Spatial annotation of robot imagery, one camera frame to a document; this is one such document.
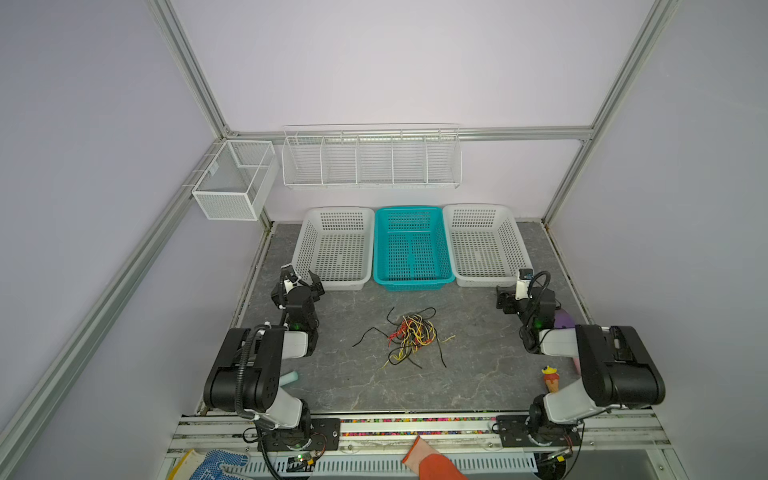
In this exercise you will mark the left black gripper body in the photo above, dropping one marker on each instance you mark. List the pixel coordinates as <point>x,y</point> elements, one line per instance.
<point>297,291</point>

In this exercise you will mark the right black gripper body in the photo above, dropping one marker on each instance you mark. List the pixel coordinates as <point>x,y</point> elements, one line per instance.
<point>512,301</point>

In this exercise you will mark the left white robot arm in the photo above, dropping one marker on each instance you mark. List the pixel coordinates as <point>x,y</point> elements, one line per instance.
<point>245,376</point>

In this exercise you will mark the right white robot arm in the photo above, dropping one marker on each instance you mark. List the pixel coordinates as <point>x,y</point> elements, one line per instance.
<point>615,368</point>

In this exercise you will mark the purple plastic spoon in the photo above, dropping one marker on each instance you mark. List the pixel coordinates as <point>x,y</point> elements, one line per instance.
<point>563,320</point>

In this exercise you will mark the toy ice cream cone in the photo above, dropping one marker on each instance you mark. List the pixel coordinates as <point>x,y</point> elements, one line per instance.
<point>551,378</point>

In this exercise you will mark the left white plastic basket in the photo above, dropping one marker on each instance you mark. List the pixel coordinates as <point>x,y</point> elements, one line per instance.
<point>336,244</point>

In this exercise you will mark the white plastic basket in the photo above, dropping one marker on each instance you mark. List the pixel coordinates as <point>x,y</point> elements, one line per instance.
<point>486,247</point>
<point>336,244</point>

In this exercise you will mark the right white plastic basket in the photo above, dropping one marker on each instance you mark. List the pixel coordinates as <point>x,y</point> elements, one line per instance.
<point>486,247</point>

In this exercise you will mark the teal plastic basket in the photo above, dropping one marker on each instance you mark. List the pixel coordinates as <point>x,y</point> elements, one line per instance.
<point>411,249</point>

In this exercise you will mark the colourful bead strip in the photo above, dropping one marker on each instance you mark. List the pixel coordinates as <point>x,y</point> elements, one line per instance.
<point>416,425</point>

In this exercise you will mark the orange red glove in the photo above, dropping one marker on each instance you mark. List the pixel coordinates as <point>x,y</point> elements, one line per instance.
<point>423,460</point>

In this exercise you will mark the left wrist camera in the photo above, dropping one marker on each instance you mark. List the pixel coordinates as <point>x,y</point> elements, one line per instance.
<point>289,281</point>

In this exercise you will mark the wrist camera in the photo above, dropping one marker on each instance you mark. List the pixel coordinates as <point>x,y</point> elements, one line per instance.
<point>522,288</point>
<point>289,281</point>

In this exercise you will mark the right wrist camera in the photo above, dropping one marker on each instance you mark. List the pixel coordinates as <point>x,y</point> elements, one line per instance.
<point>522,288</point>

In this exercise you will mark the white mesh wall box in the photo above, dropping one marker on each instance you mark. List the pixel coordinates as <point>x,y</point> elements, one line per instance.
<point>237,181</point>

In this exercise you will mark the white wire wall shelf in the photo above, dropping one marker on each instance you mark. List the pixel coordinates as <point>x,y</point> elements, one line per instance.
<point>389,155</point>

